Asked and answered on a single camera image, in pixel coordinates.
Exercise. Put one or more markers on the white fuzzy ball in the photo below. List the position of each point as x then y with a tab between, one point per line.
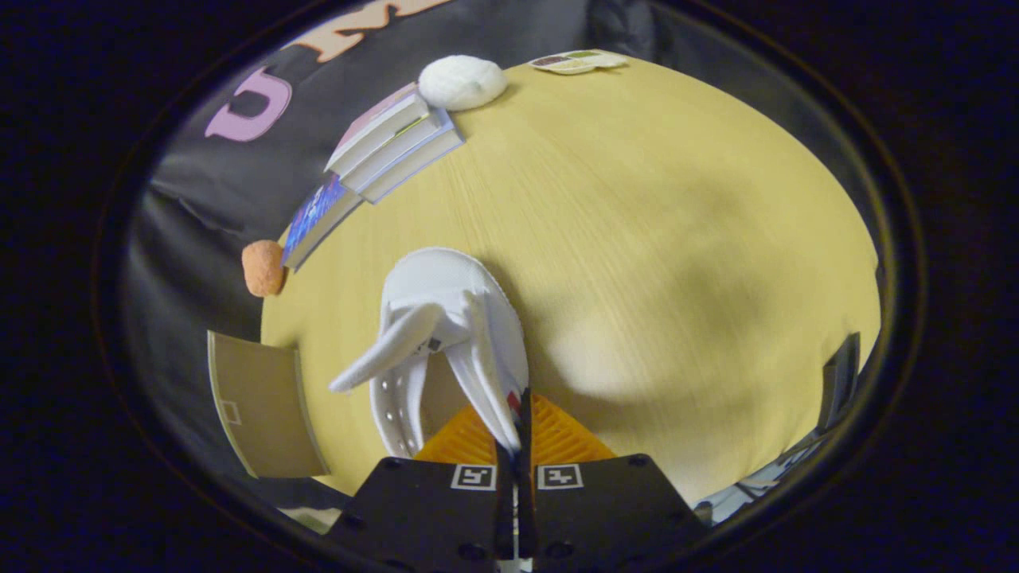
462	82

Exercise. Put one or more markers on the beige storage box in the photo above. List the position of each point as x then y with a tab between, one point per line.
263	406

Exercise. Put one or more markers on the white sneaker shoe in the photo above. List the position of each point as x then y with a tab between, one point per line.
446	294

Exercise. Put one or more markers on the pink cover book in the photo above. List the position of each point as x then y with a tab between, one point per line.
374	123

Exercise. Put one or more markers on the grey blue book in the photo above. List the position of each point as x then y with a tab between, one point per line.
422	163

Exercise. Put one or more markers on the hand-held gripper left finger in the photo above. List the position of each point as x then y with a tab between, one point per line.
430	509

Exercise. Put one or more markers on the orange fuzzy ball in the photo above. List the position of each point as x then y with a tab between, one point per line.
263	268

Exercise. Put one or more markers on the blue cover book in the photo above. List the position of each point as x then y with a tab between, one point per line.
318	219

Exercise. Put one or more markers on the black backdrop cloth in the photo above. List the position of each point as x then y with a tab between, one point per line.
191	183

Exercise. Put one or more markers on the small colour palette card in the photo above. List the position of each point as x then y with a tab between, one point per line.
577	61

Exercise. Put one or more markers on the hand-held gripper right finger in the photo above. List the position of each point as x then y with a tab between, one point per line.
605	509

